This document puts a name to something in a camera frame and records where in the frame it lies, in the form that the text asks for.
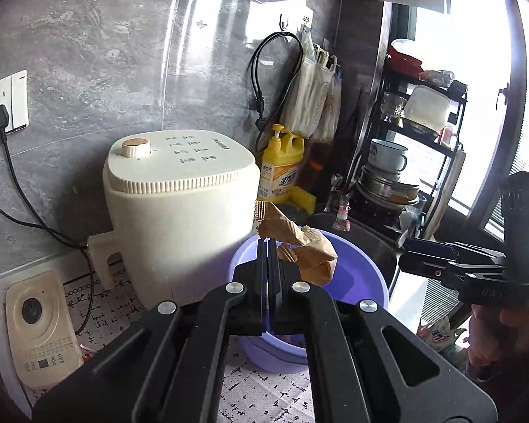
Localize brown paper trash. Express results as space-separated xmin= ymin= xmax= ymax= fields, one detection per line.
xmin=254 ymin=201 xmax=338 ymax=287

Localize purple plastic trash bucket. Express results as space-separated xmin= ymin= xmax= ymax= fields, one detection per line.
xmin=239 ymin=228 xmax=396 ymax=373

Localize black kitchen rack right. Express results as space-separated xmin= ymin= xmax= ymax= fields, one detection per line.
xmin=348 ymin=59 xmax=467 ymax=245

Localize right hand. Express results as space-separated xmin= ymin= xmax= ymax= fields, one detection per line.
xmin=468 ymin=305 xmax=529 ymax=367

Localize patterned white table mat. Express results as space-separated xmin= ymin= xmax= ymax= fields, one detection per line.
xmin=35 ymin=250 xmax=318 ymax=423

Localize cream induction cooker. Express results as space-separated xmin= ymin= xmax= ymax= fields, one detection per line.
xmin=5 ymin=271 xmax=84 ymax=391

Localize stacked steel bowls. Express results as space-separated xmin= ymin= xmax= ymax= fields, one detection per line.
xmin=356 ymin=164 xmax=419 ymax=211

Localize small pink bottle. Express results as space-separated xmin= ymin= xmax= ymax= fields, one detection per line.
xmin=333 ymin=200 xmax=351 ymax=232

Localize white enamel mug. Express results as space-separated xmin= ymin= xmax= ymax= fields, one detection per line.
xmin=368 ymin=139 xmax=408 ymax=173

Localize cream air fryer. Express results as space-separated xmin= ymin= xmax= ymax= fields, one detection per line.
xmin=87 ymin=130 xmax=260 ymax=308

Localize white pot on rack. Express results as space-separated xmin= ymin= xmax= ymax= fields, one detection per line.
xmin=404 ymin=85 xmax=450 ymax=133

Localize yellow sponge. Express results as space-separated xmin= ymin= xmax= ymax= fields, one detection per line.
xmin=290 ymin=186 xmax=316 ymax=215

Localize yellow dish soap bottle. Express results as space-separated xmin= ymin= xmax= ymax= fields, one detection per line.
xmin=258 ymin=124 xmax=305 ymax=203

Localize red container on rack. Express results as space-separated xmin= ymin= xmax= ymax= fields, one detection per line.
xmin=386 ymin=46 xmax=423 ymax=79

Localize white hanging plastic bags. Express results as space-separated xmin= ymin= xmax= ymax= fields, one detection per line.
xmin=281 ymin=28 xmax=342 ymax=143

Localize black hanging cable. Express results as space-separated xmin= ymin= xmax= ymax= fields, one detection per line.
xmin=246 ymin=30 xmax=306 ymax=155

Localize black power plug and cord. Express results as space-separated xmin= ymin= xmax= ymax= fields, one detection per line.
xmin=0 ymin=104 xmax=96 ymax=335

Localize white wall socket panel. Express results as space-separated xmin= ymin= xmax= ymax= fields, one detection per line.
xmin=0 ymin=70 xmax=29 ymax=134

